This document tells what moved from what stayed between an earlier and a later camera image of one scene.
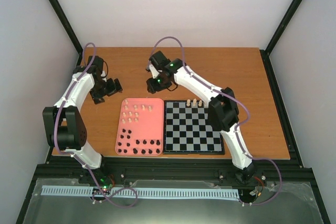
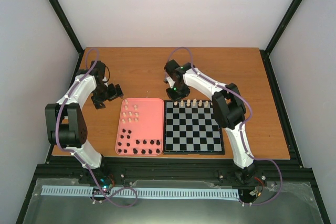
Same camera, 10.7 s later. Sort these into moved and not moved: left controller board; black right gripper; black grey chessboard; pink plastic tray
Moved: black right gripper
Not moved: pink plastic tray; left controller board; black grey chessboard
